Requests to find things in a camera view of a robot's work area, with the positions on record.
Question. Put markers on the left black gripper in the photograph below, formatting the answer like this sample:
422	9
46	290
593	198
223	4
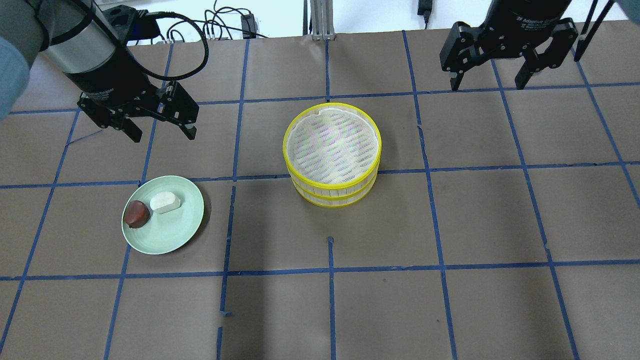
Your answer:
111	80

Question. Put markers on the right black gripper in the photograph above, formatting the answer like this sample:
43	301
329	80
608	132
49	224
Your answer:
520	17

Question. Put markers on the white bun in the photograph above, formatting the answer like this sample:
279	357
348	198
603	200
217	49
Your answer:
165	201

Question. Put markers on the brown bun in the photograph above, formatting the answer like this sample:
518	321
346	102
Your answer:
137	214

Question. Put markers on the yellow steamer top layer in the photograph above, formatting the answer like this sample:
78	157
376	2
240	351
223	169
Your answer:
332	146

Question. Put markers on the yellow steamer layer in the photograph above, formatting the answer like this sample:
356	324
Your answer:
332	146
333	198

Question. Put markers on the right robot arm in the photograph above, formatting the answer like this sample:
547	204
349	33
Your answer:
526	11

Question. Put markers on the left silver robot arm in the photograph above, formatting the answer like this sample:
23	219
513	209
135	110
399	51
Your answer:
89	46

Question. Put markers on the yellow steamer bottom layer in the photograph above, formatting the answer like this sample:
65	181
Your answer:
333	198

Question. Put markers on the black power adapter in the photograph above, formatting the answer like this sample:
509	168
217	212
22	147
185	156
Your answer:
425	9

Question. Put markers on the light green plate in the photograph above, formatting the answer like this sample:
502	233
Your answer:
165	232

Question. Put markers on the aluminium frame post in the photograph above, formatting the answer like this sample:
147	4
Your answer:
322	20

